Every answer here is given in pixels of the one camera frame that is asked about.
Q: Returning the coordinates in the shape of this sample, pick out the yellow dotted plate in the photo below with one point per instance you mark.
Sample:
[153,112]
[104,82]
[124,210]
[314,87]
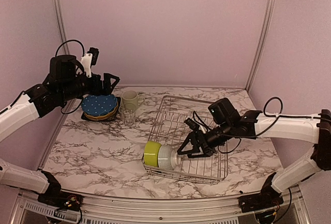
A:
[102,117]

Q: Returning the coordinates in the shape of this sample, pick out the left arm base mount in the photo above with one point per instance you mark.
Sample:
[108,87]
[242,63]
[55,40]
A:
[62,200]

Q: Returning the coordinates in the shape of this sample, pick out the blue dotted plate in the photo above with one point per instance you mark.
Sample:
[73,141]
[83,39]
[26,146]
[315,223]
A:
[98,105]

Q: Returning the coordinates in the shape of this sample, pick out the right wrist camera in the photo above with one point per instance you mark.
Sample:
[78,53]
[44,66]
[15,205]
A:
[195,127]

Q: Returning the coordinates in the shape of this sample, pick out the left aluminium frame post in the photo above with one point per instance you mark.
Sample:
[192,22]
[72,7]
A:
[59,20]

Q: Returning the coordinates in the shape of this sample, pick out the lime green bowl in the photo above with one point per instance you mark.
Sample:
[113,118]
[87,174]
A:
[151,151]

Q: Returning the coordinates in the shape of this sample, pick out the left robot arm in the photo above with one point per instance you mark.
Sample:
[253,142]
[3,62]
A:
[68,79]

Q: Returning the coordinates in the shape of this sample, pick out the black floral square plate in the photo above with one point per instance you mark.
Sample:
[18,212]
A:
[110,119]

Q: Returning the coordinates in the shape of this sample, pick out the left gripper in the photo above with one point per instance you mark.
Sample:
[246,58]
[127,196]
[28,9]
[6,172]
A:
[105,88]

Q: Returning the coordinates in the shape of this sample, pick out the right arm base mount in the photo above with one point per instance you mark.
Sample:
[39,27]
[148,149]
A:
[259,201]

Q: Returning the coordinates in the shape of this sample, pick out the aluminium frame post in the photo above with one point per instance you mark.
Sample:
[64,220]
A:
[270,5]
[59,20]

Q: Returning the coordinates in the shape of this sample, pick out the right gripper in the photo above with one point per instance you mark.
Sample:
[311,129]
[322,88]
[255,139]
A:
[207,148]

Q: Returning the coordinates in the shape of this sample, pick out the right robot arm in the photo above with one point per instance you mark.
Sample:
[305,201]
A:
[314,128]

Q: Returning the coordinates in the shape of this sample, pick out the white striped bowl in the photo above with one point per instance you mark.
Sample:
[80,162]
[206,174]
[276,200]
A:
[168,158]

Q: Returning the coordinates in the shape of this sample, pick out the clear glass cup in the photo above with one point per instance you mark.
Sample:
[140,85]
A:
[128,113]

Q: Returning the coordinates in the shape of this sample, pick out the right aluminium frame post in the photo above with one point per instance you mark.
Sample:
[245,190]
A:
[270,5]

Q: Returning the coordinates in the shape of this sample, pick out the pale green mug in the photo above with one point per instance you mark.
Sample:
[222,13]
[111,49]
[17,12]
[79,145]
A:
[133,98]

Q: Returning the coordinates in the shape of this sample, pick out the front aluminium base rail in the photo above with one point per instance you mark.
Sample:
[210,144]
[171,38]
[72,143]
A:
[104,209]

